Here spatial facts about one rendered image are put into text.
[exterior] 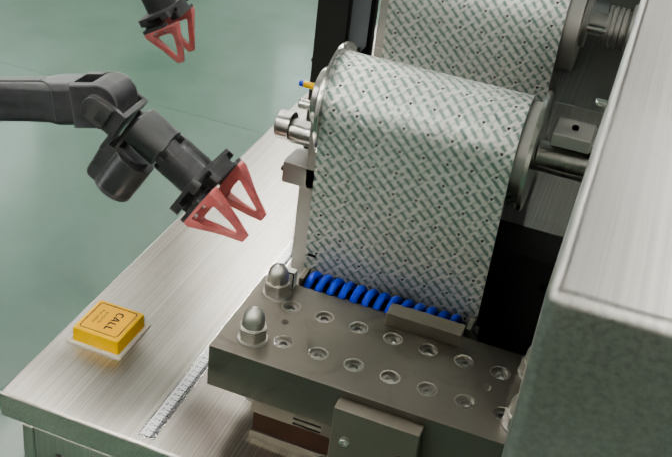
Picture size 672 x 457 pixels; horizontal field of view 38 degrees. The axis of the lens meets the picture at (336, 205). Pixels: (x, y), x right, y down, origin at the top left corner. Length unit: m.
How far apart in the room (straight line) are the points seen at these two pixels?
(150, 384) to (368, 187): 0.38
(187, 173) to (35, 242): 1.94
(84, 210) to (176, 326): 1.96
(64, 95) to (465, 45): 0.53
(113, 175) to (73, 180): 2.18
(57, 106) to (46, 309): 1.64
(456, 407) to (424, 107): 0.34
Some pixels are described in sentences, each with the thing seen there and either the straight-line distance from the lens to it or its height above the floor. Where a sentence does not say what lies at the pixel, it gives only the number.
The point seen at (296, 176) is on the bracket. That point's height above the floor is 1.12.
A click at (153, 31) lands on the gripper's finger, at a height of 1.10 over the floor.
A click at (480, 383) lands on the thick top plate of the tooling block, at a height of 1.03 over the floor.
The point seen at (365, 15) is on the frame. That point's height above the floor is 1.22.
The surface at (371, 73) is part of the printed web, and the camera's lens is 1.18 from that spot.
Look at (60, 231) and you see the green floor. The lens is 3.23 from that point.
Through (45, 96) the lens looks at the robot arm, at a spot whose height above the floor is 1.20.
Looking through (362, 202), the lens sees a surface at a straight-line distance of 1.21.
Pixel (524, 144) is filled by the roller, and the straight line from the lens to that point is 1.14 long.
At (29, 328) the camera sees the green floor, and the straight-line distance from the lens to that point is 2.85.
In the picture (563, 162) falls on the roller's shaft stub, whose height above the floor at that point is 1.25.
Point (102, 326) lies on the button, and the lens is 1.36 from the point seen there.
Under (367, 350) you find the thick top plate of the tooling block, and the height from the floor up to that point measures 1.03.
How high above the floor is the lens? 1.77
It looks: 31 degrees down
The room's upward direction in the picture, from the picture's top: 7 degrees clockwise
